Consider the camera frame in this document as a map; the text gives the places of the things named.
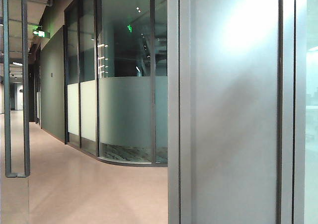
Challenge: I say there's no curved frosted glass partition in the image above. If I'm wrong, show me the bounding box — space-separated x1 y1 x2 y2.
96 0 169 165

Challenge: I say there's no pale frosted glass pane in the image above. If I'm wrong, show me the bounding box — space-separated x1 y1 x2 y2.
305 0 318 224

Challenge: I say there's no dark metal glass door frame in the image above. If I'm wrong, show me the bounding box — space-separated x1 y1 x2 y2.
1 0 31 178

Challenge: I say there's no green illuminated exit sign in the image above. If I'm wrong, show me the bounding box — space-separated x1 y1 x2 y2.
32 24 51 39

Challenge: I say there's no narrow frosted glass partition pane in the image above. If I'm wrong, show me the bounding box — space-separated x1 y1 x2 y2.
79 0 98 157
64 4 80 149

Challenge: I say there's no dark metal door post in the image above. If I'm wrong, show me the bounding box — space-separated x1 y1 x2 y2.
277 0 308 224
167 0 191 224

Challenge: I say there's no grey ceiling pipe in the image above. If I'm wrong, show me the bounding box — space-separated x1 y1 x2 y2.
7 0 54 8

